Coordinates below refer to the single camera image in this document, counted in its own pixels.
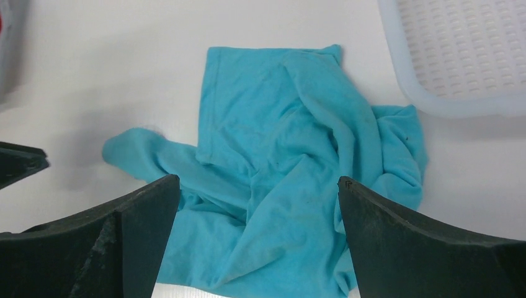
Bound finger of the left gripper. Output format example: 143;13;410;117
1;142;50;189

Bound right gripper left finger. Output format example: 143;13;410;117
1;174;180;297

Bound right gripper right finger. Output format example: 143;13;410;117
338;176;525;297

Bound white plastic basket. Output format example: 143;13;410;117
378;0;525;118

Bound turquoise t-shirt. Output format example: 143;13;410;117
102;45;427;297

